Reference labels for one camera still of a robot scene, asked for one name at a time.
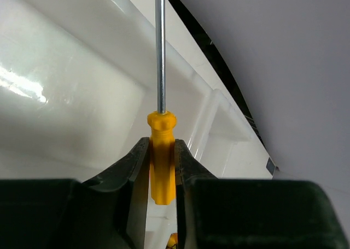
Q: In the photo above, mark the yellow handle screwdriver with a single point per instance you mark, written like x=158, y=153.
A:
x=161, y=122

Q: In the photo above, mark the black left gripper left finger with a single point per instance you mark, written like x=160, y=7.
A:
x=118, y=198

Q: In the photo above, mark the yellow long nose pliers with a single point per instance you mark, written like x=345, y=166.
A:
x=173, y=241

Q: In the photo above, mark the white compartment tray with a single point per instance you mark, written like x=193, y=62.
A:
x=78, y=81

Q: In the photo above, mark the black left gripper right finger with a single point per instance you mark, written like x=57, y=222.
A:
x=187, y=171

